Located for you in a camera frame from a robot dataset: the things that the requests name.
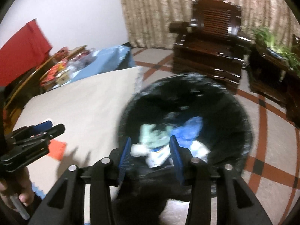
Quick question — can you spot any orange red plastic bag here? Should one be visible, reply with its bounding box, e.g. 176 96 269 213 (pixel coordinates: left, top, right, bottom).
48 139 67 161

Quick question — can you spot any blue plastic bag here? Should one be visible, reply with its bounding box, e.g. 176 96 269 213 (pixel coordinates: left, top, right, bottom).
170 116 203 147

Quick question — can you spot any green rubber glove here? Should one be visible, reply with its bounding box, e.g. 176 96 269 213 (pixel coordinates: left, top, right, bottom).
139 124 172 149

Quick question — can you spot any paper trash in bin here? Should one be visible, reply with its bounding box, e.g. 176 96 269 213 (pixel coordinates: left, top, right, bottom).
145 140 212 169

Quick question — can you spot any black lined trash bin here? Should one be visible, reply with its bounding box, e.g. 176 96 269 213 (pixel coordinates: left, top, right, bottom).
117 72 255 202

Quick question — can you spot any person left hand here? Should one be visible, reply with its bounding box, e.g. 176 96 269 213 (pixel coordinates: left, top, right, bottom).
1 167 35 211

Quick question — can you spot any grey table cloth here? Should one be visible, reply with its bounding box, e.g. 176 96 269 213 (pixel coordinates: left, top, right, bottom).
14 67 143 194

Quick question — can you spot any beige tissue box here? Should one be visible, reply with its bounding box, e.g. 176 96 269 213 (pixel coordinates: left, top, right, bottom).
55 70 71 86

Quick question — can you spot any red snack bag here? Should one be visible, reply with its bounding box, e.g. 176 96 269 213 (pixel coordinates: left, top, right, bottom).
40 59 68 86

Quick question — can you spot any red bag on cabinet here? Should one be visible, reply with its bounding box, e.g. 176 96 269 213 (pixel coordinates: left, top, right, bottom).
54 47 69 62

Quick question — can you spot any glass fruit bowl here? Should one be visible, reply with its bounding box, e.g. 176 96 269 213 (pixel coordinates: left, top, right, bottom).
67 48 96 71

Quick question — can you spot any red cloth cover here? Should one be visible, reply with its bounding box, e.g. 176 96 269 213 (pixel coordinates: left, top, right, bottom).
0 19 52 86

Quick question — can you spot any blue table cloth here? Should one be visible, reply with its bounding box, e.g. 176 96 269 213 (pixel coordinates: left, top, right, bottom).
64 45 136 84

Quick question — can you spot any dark wooden armchair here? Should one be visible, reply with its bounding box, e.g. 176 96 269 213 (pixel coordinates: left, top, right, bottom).
169 0 251 94

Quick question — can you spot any dark wooden side table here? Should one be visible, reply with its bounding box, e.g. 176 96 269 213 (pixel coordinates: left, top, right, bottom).
247 46 299 127

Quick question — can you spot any green potted plant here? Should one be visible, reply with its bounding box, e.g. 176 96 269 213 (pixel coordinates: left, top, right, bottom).
251 26 299 77

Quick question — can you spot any beige patterned curtain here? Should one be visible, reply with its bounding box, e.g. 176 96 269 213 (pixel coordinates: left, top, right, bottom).
121 0 299 48

